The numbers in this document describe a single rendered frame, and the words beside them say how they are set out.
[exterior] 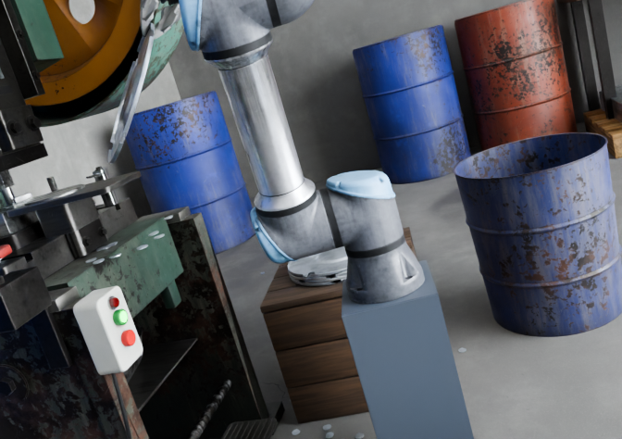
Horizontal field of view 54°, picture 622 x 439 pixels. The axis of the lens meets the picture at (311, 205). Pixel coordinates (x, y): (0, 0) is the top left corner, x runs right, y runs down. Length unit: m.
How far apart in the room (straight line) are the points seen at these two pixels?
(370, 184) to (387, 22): 3.36
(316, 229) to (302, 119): 3.50
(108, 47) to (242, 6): 0.73
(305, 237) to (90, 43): 0.86
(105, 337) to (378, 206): 0.52
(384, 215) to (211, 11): 0.46
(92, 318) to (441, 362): 0.62
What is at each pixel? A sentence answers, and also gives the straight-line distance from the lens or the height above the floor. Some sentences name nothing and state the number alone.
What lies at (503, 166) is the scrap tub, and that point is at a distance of 2.04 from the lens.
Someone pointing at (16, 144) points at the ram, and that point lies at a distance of 1.36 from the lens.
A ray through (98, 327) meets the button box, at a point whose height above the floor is 0.58.
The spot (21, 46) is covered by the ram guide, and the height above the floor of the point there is 1.09.
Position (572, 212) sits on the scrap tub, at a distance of 1.70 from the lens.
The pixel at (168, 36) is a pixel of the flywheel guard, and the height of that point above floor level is 1.05.
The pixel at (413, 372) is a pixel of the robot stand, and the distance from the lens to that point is 1.18.
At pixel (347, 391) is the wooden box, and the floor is 0.07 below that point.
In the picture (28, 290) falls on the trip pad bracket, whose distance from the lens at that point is 1.09.
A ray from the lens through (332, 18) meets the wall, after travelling 4.45.
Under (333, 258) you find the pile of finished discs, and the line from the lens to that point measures 1.63.
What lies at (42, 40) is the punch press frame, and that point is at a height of 1.10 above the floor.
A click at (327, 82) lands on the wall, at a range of 4.49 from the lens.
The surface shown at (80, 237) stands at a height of 0.69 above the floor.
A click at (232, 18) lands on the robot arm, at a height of 0.99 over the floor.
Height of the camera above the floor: 0.91
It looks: 13 degrees down
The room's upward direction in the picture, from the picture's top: 16 degrees counter-clockwise
